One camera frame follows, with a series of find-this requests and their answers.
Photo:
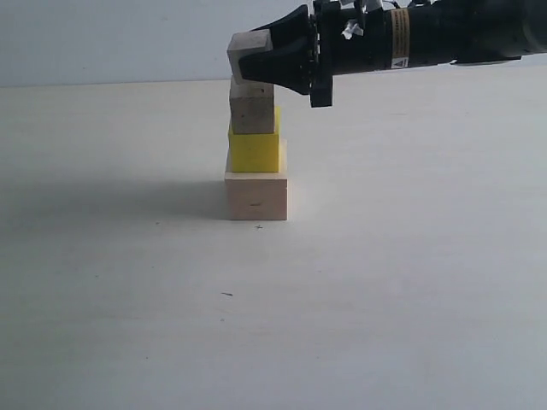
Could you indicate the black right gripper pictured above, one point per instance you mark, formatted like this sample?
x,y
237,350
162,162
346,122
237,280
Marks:
x,y
307,51

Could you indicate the large wooden cube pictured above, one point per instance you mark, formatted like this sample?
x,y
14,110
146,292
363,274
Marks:
x,y
258,196

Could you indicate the medium wooden cube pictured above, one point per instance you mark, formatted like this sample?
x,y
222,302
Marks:
x,y
252,108

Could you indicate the small wooden cube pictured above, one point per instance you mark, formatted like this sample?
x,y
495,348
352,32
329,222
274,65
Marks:
x,y
244,44

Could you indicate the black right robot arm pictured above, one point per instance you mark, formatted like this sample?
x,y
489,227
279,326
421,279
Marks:
x,y
464,33

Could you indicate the yellow foam cube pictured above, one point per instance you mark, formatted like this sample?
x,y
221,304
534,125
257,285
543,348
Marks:
x,y
257,152

